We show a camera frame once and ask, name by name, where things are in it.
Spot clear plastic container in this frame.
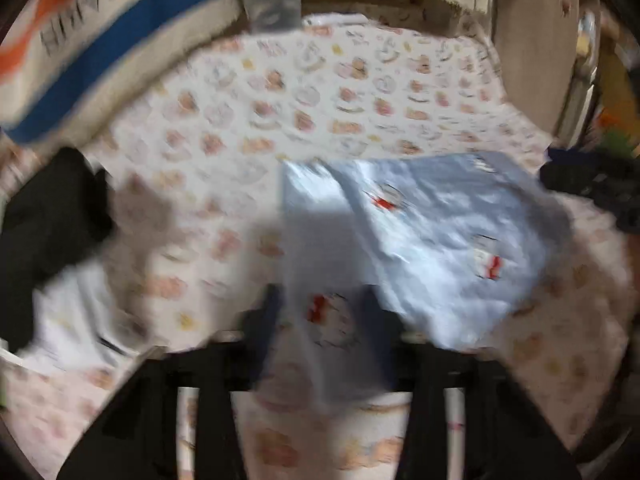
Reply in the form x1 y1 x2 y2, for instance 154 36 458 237
235 0 306 33

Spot striped blanket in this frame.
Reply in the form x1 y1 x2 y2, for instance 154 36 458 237
0 0 493 143

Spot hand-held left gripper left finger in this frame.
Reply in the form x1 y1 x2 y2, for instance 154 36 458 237
57 285 283 480

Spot beige oval board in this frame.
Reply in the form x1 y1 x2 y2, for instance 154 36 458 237
492 0 601 146

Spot bear print bed sheet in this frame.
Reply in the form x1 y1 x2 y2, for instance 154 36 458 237
0 25 640 480

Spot white garment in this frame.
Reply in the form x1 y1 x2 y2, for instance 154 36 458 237
20 260 151 376

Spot black garment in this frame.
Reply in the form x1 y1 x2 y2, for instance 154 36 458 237
0 147 113 353

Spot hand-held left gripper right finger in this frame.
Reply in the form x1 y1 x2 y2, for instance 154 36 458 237
360 285 583 480

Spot colourful plastic toys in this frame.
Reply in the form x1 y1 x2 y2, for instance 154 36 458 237
597 109 640 153

